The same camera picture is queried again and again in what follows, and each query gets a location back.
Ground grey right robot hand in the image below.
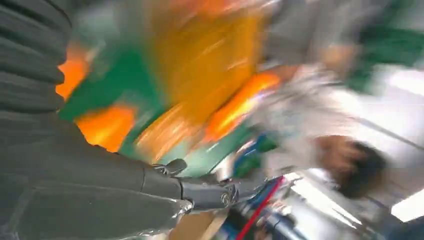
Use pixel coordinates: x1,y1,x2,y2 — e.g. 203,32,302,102
0,114,264,240

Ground small brown cardboard box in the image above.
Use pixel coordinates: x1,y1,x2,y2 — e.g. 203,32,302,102
168,211,230,240

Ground green table mat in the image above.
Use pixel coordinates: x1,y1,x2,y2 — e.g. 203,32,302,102
58,19,280,178

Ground person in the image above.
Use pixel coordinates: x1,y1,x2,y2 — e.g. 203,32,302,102
251,43,390,200

